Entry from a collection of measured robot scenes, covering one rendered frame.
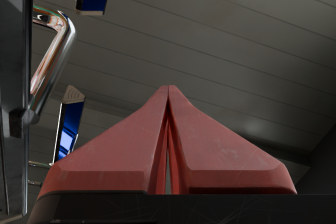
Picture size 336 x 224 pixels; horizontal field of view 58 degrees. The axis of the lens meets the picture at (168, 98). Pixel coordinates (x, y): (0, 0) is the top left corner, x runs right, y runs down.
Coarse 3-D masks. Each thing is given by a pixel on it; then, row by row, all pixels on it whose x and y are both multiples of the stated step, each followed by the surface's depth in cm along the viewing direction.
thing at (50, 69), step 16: (48, 16) 38; (64, 16) 38; (64, 32) 36; (48, 48) 34; (64, 48) 35; (48, 64) 32; (64, 64) 34; (32, 80) 30; (48, 80) 31; (32, 96) 28; (48, 96) 30; (16, 112) 26; (32, 112) 28; (16, 128) 27
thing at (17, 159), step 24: (0, 0) 18; (24, 0) 19; (0, 24) 20; (24, 24) 21; (0, 48) 21; (24, 48) 22; (0, 72) 22; (24, 72) 24; (0, 96) 24; (24, 96) 26; (0, 120) 26; (0, 144) 29; (24, 144) 31; (0, 168) 32; (24, 168) 34; (0, 192) 35; (24, 192) 39; (0, 216) 40
